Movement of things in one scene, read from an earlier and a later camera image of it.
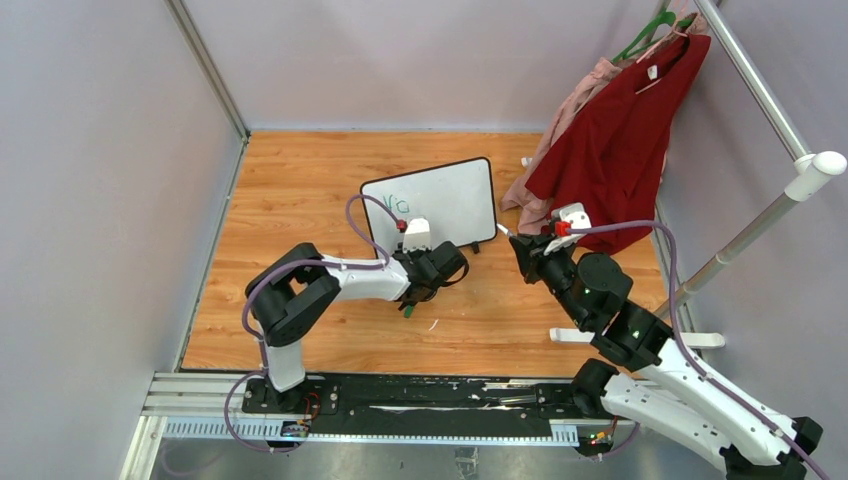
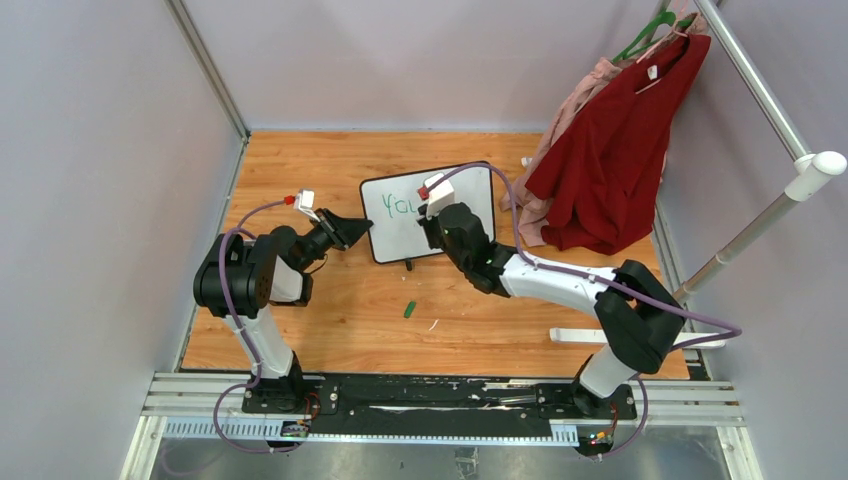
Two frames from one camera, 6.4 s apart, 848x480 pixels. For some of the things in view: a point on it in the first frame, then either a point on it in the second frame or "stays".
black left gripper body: [414, 255] to [318, 236]
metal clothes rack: [809, 172] stays
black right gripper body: [555, 269] to [434, 232]
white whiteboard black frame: [459, 201] stays
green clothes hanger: [668, 17] stays
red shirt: [611, 162] stays
